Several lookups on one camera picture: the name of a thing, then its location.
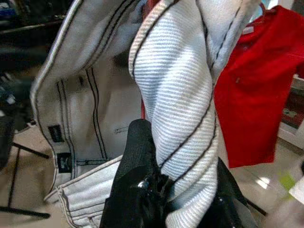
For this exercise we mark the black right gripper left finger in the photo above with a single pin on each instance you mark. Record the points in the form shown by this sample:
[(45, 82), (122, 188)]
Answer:
[(135, 154)]

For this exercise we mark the black metal desk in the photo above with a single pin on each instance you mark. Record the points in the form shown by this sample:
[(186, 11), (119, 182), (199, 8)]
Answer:
[(23, 212)]

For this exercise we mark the white denim pants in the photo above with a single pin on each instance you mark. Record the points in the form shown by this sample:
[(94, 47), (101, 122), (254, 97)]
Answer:
[(178, 95)]

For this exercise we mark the red T-shirt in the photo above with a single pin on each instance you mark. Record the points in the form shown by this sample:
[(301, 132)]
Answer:
[(256, 95)]

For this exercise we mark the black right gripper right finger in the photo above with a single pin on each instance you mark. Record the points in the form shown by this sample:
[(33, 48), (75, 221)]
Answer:
[(230, 204)]

